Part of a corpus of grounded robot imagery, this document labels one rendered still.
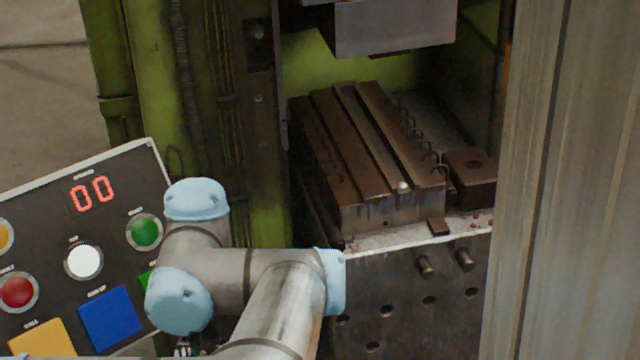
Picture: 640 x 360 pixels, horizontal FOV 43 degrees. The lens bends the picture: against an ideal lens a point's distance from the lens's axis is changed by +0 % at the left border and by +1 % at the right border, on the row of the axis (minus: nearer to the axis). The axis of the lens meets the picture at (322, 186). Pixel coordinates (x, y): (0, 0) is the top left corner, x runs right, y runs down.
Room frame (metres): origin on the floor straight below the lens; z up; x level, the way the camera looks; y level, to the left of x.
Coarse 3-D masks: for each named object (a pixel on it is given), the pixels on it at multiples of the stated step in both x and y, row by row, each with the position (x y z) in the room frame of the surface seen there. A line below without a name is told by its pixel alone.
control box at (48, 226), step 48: (144, 144) 1.06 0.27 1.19; (48, 192) 0.96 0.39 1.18; (96, 192) 0.98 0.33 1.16; (144, 192) 1.01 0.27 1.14; (48, 240) 0.91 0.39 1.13; (96, 240) 0.94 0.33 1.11; (0, 288) 0.85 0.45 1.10; (48, 288) 0.87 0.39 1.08; (96, 288) 0.90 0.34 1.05; (0, 336) 0.81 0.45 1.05; (144, 336) 0.88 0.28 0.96
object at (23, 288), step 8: (8, 280) 0.86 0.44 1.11; (16, 280) 0.86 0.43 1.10; (24, 280) 0.87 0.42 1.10; (8, 288) 0.85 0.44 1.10; (16, 288) 0.85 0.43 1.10; (24, 288) 0.86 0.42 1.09; (32, 288) 0.86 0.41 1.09; (8, 296) 0.84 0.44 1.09; (16, 296) 0.85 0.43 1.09; (24, 296) 0.85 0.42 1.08; (32, 296) 0.86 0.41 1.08; (8, 304) 0.84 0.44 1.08; (16, 304) 0.84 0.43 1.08; (24, 304) 0.85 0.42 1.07
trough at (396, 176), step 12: (348, 96) 1.56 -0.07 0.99; (360, 96) 1.53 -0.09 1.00; (360, 108) 1.50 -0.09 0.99; (360, 120) 1.45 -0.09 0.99; (372, 120) 1.45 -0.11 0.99; (372, 132) 1.40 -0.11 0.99; (372, 144) 1.36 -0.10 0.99; (384, 144) 1.36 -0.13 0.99; (384, 156) 1.31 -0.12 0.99; (396, 156) 1.30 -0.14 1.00; (396, 168) 1.27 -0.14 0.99; (396, 180) 1.23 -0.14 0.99; (408, 180) 1.23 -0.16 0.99; (408, 192) 1.19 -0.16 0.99
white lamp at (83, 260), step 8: (80, 248) 0.92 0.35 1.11; (88, 248) 0.93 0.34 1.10; (72, 256) 0.91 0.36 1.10; (80, 256) 0.91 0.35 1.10; (88, 256) 0.92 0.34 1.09; (96, 256) 0.92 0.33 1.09; (72, 264) 0.90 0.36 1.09; (80, 264) 0.91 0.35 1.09; (88, 264) 0.91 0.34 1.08; (96, 264) 0.92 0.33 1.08; (80, 272) 0.90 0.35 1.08; (88, 272) 0.91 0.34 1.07
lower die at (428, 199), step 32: (320, 96) 1.56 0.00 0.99; (384, 96) 1.54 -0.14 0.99; (320, 128) 1.44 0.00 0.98; (352, 128) 1.42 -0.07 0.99; (384, 128) 1.39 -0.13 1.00; (320, 160) 1.32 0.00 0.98; (352, 160) 1.30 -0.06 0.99; (416, 160) 1.29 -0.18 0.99; (352, 192) 1.21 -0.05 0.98; (384, 192) 1.19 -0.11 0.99; (416, 192) 1.19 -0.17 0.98; (352, 224) 1.17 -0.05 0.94
